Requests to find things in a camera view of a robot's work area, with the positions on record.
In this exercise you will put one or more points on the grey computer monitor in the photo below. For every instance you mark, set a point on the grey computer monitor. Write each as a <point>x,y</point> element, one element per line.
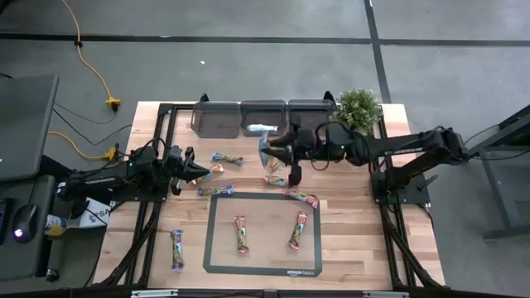
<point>25,124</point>

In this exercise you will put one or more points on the silver metal bracket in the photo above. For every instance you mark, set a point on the silver metal bracket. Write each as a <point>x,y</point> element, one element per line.
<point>385,294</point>
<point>154,294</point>

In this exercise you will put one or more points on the black caster wheel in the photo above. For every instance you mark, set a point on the black caster wheel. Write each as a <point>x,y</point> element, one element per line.
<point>52,275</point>

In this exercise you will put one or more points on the white printed box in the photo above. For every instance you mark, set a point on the white printed box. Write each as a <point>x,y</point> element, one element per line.
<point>97,215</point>

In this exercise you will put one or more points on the small plastic bottle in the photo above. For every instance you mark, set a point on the small plastic bottle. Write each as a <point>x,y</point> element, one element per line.
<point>56,223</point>

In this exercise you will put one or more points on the black-bordered silicone baking mat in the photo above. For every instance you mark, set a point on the black-bordered silicone baking mat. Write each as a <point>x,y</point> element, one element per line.
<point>269,265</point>

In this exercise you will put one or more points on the small green potted plant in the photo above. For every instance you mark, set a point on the small green potted plant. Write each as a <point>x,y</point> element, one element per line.
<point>357,107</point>

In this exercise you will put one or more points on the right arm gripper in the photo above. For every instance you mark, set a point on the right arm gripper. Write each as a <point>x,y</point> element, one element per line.
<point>306,145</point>

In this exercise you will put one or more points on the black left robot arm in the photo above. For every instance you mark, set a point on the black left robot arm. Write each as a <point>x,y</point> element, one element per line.
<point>103,180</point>

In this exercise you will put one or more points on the pale blue white granola bar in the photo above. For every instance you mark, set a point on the pale blue white granola bar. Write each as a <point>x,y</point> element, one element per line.
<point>261,127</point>

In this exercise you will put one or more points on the teal orange wrapper granola bar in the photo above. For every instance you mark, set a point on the teal orange wrapper granola bar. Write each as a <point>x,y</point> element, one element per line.
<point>263,145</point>
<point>215,168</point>

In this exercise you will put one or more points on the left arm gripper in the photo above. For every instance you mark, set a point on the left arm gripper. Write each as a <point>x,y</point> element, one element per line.
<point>177,163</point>

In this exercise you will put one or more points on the blue wrapper granola bar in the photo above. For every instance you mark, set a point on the blue wrapper granola bar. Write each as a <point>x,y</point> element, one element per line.
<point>227,158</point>
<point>215,190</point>
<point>177,250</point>

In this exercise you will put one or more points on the orange green wrapper granola bar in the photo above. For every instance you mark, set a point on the orange green wrapper granola bar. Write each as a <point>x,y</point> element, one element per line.
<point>274,165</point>

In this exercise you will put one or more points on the black computer mouse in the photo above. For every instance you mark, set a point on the black computer mouse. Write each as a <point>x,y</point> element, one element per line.
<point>25,221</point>

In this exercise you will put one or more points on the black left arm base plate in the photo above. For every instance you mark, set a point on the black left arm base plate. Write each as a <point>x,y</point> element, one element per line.
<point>132,198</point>

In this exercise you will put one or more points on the dark side desk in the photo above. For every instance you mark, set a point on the dark side desk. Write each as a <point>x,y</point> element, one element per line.
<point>29,260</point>

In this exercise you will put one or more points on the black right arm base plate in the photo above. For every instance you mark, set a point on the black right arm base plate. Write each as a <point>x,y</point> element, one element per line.
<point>414,192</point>

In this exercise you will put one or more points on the grey metal desk frame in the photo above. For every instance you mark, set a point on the grey metal desk frame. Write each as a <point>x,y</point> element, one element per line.
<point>499,190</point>

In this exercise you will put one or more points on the translucent grey plastic bin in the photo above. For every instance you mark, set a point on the translucent grey plastic bin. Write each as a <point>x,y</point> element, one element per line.
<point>215,122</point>
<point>263,113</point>
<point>312,109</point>

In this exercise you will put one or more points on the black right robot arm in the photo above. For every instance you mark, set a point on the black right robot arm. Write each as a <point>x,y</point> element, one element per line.
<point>397,142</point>

